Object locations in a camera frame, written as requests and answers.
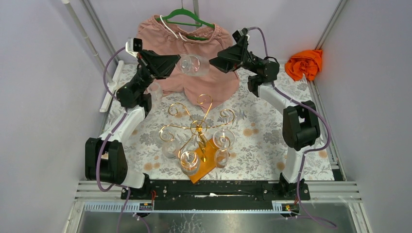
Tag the wooden rack base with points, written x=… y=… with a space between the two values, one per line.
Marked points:
x=208 y=165

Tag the gold wine glass rack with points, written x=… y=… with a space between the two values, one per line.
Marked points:
x=197 y=127

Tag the orange cloth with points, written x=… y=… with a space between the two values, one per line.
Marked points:
x=306 y=64

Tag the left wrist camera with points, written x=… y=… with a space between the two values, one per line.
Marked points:
x=133 y=46

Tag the floral table cloth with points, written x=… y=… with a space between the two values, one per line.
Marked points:
x=259 y=152

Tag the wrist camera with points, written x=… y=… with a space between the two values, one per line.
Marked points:
x=241 y=36
x=133 y=46

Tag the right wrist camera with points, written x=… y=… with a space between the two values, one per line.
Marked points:
x=241 y=36

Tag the green clothes hanger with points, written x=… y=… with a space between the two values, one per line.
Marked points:
x=182 y=16

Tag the pink shorts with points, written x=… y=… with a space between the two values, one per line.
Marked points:
x=166 y=39

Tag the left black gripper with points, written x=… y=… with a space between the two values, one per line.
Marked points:
x=151 y=64

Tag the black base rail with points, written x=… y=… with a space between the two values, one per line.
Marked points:
x=183 y=195

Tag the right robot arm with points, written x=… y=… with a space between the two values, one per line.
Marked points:
x=300 y=124

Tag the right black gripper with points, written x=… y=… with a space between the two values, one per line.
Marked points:
x=231 y=59

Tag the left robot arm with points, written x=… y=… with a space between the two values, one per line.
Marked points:
x=105 y=160

